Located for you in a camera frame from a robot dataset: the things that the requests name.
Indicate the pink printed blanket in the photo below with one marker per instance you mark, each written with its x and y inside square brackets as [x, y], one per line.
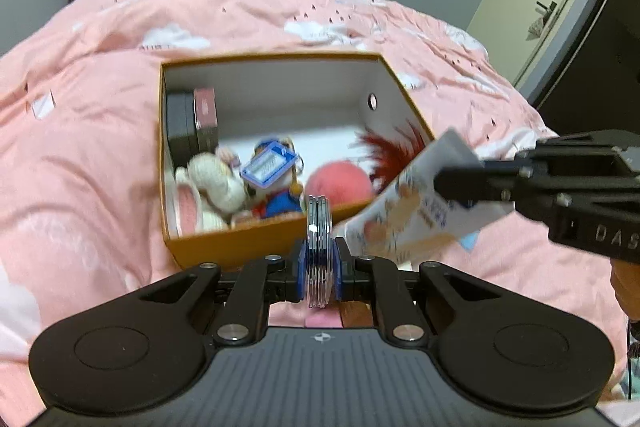
[100, 107]

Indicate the pink box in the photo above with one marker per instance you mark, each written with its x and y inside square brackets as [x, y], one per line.
[205, 107]

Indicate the red feathers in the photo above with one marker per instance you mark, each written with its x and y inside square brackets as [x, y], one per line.
[390, 157]

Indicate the dark furniture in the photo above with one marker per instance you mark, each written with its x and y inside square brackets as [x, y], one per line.
[600, 82]

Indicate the orange cardboard box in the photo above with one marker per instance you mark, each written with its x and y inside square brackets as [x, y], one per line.
[280, 82]

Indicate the small hanging pouch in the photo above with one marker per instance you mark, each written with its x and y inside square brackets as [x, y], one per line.
[536, 28]

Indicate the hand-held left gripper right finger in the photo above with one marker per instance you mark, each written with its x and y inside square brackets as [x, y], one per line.
[340, 274]

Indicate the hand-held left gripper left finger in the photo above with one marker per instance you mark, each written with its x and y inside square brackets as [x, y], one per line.
[301, 277]

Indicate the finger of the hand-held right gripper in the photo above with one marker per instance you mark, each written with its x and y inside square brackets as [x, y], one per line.
[470, 184]

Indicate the person's right hand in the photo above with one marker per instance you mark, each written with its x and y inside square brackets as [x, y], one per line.
[627, 287]

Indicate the black box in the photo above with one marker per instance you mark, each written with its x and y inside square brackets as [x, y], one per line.
[180, 122]

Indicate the small pink crochet piece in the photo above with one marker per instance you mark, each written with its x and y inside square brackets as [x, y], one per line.
[227, 157]

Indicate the cream crochet bunny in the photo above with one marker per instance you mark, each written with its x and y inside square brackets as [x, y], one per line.
[220, 182]

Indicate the pink round plush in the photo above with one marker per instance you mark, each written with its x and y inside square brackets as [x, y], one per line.
[335, 182]

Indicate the blue-clad plush doll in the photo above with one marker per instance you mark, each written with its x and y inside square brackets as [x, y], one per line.
[280, 202]

